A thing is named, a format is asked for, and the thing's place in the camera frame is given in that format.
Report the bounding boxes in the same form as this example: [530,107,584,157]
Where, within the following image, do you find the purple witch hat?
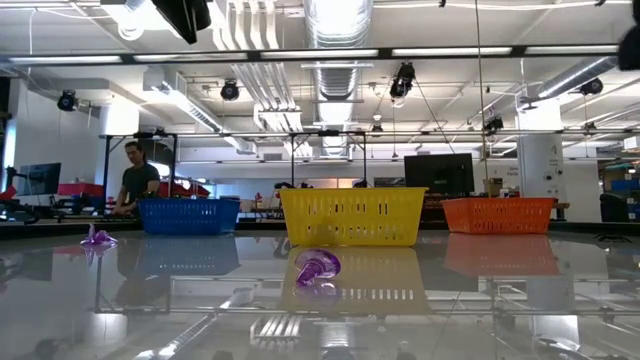
[79,223,99,247]
[93,229,120,247]
[293,248,343,289]

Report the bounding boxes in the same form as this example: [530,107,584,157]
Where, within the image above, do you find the dark monitor on arm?
[16,161,63,198]

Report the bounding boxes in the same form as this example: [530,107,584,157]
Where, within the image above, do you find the horizontal overhead beam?
[0,44,621,65]

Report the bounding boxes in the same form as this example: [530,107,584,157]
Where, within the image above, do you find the white ceiling pipes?
[209,0,307,135]

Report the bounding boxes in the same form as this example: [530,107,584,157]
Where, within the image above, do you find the person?
[112,140,162,216]

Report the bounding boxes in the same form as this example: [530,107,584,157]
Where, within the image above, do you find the blue plastic basket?
[137,197,242,237]

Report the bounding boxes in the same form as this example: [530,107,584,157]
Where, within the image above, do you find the red and black robot equipment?
[0,178,137,224]

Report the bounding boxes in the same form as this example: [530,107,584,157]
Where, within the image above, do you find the yellow plastic basket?
[277,187,429,248]

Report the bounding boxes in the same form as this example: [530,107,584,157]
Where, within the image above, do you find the black monitor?
[403,152,476,196]

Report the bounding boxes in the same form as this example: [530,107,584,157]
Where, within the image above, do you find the orange plastic basket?
[441,196,558,236]

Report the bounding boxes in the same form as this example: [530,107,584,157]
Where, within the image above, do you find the white round column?
[516,98,566,199]

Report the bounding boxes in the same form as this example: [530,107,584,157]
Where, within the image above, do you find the black office chair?
[598,192,630,223]

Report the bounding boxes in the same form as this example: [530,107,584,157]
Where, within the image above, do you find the black plastic spider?
[593,232,634,245]

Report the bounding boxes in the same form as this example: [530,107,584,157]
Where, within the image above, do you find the white rectangular duct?
[141,66,257,156]

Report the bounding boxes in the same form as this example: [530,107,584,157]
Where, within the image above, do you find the silver ribbed ventilation duct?
[302,0,375,157]

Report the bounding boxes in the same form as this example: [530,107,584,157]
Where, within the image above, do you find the black metal rack frame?
[99,128,370,217]

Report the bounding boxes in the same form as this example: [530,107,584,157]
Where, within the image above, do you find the thin hanging cable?
[472,0,490,200]

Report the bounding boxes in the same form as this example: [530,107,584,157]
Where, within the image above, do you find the slanted silver duct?
[535,52,621,100]

